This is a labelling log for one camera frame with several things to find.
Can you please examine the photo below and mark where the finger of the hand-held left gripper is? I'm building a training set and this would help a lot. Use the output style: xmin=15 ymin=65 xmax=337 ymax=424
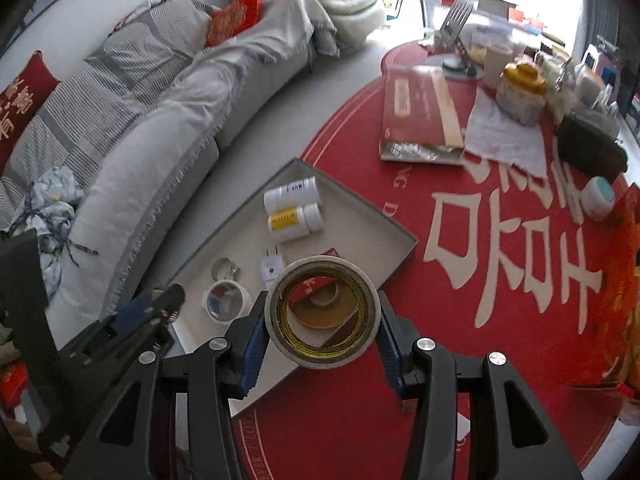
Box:
xmin=115 ymin=291 xmax=162 ymax=334
xmin=151 ymin=283 xmax=186 ymax=322

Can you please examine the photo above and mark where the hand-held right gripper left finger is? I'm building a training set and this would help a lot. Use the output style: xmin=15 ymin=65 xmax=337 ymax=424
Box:
xmin=62 ymin=291 xmax=272 ymax=480

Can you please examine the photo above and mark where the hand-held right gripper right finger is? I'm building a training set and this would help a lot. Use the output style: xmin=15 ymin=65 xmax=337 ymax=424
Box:
xmin=377 ymin=290 xmax=583 ymax=480

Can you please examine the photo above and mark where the white tape roll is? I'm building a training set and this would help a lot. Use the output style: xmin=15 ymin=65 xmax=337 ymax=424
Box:
xmin=264 ymin=256 xmax=383 ymax=370

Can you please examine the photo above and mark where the red box with gold print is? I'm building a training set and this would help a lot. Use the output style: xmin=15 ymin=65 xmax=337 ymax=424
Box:
xmin=287 ymin=247 xmax=368 ymax=353

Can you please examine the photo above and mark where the white plug adapter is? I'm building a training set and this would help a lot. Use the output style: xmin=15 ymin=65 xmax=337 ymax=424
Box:
xmin=259 ymin=244 xmax=286 ymax=289

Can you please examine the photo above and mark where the white bottle with yellow label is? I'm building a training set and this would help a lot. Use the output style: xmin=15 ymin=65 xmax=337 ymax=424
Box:
xmin=267 ymin=203 xmax=324 ymax=236

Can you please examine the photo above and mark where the grey shallow tray box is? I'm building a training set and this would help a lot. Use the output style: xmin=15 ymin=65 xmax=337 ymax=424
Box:
xmin=167 ymin=158 xmax=420 ymax=403

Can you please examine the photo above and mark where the white bottle with blue label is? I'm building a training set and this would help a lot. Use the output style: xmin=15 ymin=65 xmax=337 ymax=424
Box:
xmin=263 ymin=176 xmax=321 ymax=214

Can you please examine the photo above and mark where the round white lidded container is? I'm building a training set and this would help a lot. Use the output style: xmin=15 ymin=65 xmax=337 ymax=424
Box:
xmin=202 ymin=280 xmax=254 ymax=324

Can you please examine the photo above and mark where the brown tape roll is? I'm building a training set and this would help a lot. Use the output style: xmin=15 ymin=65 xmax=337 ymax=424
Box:
xmin=292 ymin=285 xmax=358 ymax=332

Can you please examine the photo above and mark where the red printed tablecloth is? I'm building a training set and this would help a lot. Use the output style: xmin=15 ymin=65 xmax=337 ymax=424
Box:
xmin=230 ymin=40 xmax=640 ymax=480

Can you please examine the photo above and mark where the blue and white crumpled cloth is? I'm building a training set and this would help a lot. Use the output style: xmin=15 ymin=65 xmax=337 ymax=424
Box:
xmin=12 ymin=164 xmax=99 ymax=297

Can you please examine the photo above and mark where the grey sofa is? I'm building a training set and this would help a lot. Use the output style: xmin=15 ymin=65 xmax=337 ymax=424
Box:
xmin=0 ymin=0 xmax=341 ymax=323

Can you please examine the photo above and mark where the clear plastic packet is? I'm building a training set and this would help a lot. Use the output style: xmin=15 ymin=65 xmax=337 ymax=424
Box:
xmin=379 ymin=139 xmax=466 ymax=167

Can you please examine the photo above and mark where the red cushion with white print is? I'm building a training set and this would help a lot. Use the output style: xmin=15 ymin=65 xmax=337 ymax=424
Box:
xmin=0 ymin=50 xmax=62 ymax=173

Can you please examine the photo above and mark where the red and gold cloth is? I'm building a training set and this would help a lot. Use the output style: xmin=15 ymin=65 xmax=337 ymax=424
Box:
xmin=594 ymin=199 xmax=640 ymax=393

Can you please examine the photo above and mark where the large flat red box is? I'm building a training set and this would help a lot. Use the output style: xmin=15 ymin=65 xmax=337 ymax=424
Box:
xmin=382 ymin=64 xmax=469 ymax=157

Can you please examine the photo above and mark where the white paper sheet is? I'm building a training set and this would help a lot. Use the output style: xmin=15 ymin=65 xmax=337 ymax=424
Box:
xmin=464 ymin=86 xmax=549 ymax=179

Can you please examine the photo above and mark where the white round teal-topped case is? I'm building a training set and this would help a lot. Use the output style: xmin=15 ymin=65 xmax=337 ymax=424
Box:
xmin=579 ymin=175 xmax=617 ymax=220

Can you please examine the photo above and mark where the black pouch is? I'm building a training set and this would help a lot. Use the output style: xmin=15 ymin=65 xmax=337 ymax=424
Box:
xmin=555 ymin=114 xmax=629 ymax=184

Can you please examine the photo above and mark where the red cushion with gold print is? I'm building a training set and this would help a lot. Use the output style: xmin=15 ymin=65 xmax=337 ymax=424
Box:
xmin=204 ymin=0 xmax=264 ymax=49

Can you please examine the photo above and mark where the ceramic jar with gold lid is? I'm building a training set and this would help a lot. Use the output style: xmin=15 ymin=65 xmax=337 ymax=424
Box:
xmin=496 ymin=60 xmax=547 ymax=127

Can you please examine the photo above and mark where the white plastic jar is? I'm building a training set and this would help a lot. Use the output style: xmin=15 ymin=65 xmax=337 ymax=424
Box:
xmin=483 ymin=42 xmax=526 ymax=87

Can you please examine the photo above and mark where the metal phone stand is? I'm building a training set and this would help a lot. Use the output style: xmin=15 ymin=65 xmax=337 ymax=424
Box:
xmin=426 ymin=0 xmax=484 ymax=79

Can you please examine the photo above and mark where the beige leather armchair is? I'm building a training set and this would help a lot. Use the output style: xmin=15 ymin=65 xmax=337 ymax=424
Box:
xmin=227 ymin=0 xmax=389 ymax=54

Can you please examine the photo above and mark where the dark picture frame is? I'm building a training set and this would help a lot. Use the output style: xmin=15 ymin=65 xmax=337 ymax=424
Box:
xmin=0 ymin=0 xmax=66 ymax=58

